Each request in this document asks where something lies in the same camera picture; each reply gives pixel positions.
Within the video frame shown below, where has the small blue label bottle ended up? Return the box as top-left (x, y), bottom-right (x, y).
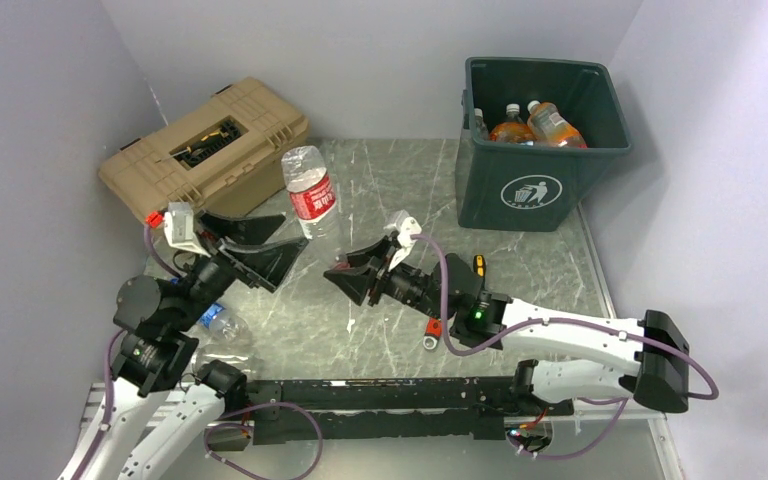
top-left (197, 303), bottom-right (248, 342)

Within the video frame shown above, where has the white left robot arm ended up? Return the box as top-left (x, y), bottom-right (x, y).
top-left (60, 203), bottom-right (308, 479)

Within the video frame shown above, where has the tan plastic toolbox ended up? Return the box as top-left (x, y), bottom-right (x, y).
top-left (98, 77), bottom-right (311, 222)

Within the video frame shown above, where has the large orange label bottle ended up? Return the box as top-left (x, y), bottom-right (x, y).
top-left (527, 100), bottom-right (587, 148)

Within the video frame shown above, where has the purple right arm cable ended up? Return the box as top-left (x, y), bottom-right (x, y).
top-left (413, 233), bottom-right (720, 462)

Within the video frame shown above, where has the red handled adjustable wrench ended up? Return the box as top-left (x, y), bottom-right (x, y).
top-left (422, 317), bottom-right (442, 351)

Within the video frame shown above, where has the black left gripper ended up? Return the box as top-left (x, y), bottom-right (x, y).
top-left (170, 208), bottom-right (308, 330)

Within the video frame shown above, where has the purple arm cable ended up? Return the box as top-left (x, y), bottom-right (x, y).
top-left (413, 233), bottom-right (720, 462)
top-left (69, 225), bottom-right (187, 480)

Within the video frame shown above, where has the red label clear bottle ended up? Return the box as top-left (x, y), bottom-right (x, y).
top-left (281, 146), bottom-right (342, 243)

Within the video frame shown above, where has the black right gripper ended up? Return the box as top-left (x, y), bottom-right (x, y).
top-left (324, 237), bottom-right (451, 324)

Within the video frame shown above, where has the crushed orange label jug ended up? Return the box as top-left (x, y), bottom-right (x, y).
top-left (489, 103), bottom-right (536, 145)

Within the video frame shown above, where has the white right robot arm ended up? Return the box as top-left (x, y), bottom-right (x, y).
top-left (324, 236), bottom-right (690, 415)

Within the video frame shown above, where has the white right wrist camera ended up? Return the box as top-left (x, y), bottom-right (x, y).
top-left (384, 210), bottom-right (422, 271)

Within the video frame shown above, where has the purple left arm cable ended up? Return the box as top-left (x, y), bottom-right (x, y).
top-left (69, 225), bottom-right (187, 480)

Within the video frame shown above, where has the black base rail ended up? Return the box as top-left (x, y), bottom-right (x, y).
top-left (247, 376), bottom-right (574, 445)

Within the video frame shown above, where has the yellow black screwdriver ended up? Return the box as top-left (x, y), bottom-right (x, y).
top-left (473, 255), bottom-right (487, 278)

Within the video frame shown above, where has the dark green trash bin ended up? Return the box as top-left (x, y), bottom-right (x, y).
top-left (455, 57), bottom-right (632, 232)

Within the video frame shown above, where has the red cap clear bottle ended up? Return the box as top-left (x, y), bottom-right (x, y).
top-left (473, 108), bottom-right (489, 141)

